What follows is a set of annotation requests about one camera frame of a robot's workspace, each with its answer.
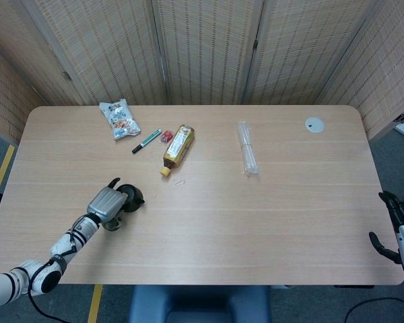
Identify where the white blue snack bag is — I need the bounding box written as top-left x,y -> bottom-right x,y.
98,98 -> 142,141

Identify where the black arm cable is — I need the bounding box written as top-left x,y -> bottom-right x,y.
26,218 -> 88,323

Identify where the black floor cable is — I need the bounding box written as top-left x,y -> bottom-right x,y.
343,296 -> 404,323

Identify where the black cast iron teapot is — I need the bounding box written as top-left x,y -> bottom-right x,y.
116,183 -> 145,213

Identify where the dark green ceramic cup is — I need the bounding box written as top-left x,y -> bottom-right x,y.
104,218 -> 123,234

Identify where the woven folding screen panel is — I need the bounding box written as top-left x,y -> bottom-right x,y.
0,33 -> 46,144
151,0 -> 267,105
318,0 -> 404,141
22,0 -> 171,106
242,0 -> 380,105
0,0 -> 88,106

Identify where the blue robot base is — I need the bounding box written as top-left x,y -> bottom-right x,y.
127,285 -> 271,323

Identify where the white round cable grommet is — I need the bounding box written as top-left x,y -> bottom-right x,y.
304,116 -> 325,134

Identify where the tea bottle yellow label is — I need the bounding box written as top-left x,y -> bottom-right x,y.
160,124 -> 196,178

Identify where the green marker pen black cap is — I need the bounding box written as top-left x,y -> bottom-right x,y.
131,129 -> 163,155

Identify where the clear plastic straw bundle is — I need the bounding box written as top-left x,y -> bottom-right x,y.
236,120 -> 260,178

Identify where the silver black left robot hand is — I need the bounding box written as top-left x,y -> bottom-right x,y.
86,178 -> 129,231

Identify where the yellow floor tape strip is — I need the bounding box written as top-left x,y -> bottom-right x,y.
0,144 -> 16,192
87,284 -> 104,323

